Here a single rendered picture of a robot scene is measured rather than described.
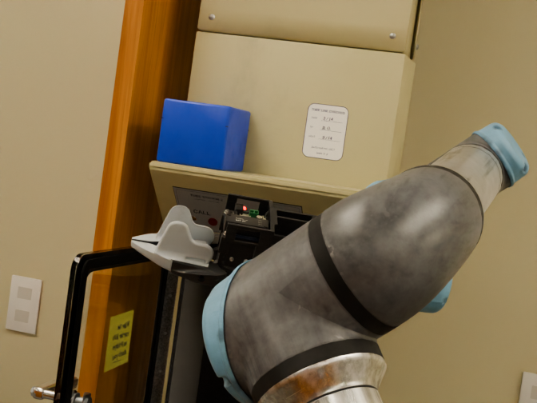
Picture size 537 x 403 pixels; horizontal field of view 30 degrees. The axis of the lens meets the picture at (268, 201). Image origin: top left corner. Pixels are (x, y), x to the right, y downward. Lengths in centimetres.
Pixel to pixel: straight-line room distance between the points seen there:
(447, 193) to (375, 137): 61
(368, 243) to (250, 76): 74
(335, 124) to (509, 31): 52
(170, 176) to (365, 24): 35
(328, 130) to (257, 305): 66
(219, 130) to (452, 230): 62
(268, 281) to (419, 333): 108
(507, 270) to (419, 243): 106
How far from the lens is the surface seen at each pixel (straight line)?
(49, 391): 133
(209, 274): 111
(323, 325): 82
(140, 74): 149
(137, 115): 149
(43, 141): 212
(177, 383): 159
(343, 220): 81
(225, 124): 139
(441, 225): 83
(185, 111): 141
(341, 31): 148
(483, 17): 189
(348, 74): 146
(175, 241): 111
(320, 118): 147
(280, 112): 148
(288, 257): 83
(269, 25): 150
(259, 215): 112
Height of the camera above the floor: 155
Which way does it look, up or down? 3 degrees down
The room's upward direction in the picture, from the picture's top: 8 degrees clockwise
